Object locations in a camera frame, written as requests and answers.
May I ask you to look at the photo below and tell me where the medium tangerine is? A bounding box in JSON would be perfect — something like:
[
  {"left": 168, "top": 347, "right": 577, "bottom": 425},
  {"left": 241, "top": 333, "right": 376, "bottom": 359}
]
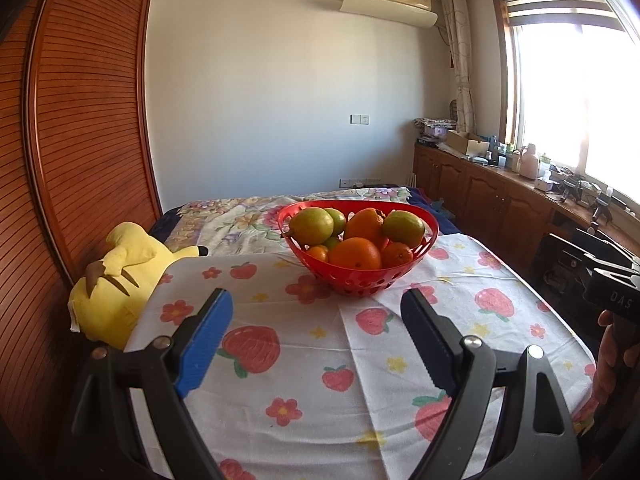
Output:
[{"left": 381, "top": 241, "right": 415, "bottom": 268}]

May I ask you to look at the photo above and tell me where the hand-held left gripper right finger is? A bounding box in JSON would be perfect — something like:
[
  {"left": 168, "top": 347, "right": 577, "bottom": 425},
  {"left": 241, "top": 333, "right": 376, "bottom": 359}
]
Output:
[{"left": 401, "top": 287, "right": 583, "bottom": 480}]

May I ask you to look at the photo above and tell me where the floral bed quilt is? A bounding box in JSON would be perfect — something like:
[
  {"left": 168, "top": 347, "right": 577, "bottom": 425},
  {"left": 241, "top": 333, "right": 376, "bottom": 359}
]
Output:
[{"left": 150, "top": 186, "right": 458, "bottom": 256}]

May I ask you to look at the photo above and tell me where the open cardboard box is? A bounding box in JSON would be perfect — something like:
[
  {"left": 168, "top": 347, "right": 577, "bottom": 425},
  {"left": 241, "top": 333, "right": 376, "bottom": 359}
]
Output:
[{"left": 446, "top": 130, "right": 491, "bottom": 157}]

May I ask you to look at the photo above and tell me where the patterned folded cloth pile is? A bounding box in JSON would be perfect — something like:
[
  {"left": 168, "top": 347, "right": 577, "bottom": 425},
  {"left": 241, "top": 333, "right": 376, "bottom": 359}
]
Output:
[{"left": 414, "top": 117, "right": 456, "bottom": 138}]

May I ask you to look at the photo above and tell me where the large orange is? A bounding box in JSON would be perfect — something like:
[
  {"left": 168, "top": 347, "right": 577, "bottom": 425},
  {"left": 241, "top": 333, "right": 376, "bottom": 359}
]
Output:
[
  {"left": 343, "top": 208, "right": 388, "bottom": 251},
  {"left": 328, "top": 236, "right": 382, "bottom": 271}
]

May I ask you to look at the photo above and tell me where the patterned beige curtain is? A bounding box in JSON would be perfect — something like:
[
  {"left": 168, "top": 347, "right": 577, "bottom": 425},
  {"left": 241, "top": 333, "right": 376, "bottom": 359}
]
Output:
[{"left": 440, "top": 0, "right": 476, "bottom": 133}]

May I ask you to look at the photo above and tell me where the yellow plush toy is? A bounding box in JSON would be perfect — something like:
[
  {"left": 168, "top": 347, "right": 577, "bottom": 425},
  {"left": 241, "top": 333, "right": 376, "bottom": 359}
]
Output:
[{"left": 68, "top": 221, "right": 209, "bottom": 351}]

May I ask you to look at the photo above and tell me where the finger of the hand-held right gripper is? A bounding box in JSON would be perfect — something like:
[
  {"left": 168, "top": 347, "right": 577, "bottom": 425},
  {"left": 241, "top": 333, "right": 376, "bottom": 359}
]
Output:
[
  {"left": 575, "top": 227, "right": 640, "bottom": 281},
  {"left": 542, "top": 232, "right": 598, "bottom": 293}
]

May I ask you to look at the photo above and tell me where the red perforated plastic basket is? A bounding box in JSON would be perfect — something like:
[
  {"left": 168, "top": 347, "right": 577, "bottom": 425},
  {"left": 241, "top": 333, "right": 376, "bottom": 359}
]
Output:
[{"left": 277, "top": 200, "right": 440, "bottom": 297}]

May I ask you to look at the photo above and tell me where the green pear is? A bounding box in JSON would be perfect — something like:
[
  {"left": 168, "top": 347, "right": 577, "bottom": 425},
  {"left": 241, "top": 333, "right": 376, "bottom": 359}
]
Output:
[
  {"left": 283, "top": 207, "right": 335, "bottom": 244},
  {"left": 382, "top": 210, "right": 426, "bottom": 249}
]

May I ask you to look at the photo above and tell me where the wooden slatted wardrobe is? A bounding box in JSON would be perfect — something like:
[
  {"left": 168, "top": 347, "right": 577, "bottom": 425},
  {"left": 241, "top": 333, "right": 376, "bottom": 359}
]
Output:
[{"left": 0, "top": 0, "right": 163, "bottom": 461}]

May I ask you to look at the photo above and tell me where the long wooden cabinet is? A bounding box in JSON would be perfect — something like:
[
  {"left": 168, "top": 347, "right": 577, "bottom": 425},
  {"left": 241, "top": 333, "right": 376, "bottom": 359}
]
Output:
[{"left": 414, "top": 141, "right": 640, "bottom": 281}]

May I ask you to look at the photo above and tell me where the wooden framed window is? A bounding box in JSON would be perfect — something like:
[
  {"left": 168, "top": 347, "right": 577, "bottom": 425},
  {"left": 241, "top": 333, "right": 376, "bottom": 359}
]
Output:
[{"left": 492, "top": 0, "right": 640, "bottom": 206}]

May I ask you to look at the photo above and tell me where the small black tripod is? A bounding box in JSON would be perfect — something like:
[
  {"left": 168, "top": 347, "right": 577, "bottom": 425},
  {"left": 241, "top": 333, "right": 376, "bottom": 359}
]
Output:
[
  {"left": 557, "top": 177, "right": 581, "bottom": 203},
  {"left": 590, "top": 192, "right": 616, "bottom": 226}
]

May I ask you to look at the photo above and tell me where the white plastic bottle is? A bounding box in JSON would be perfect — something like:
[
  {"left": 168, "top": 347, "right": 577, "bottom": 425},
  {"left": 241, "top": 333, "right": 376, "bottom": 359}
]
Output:
[{"left": 520, "top": 143, "right": 540, "bottom": 177}]

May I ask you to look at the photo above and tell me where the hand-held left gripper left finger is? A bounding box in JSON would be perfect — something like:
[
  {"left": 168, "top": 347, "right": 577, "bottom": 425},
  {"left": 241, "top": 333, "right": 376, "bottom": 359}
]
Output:
[{"left": 70, "top": 287, "right": 235, "bottom": 480}]

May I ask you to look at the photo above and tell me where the person's right hand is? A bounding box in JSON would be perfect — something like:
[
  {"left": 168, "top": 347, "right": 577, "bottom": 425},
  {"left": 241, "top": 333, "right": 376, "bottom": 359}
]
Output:
[{"left": 595, "top": 309, "right": 633, "bottom": 403}]

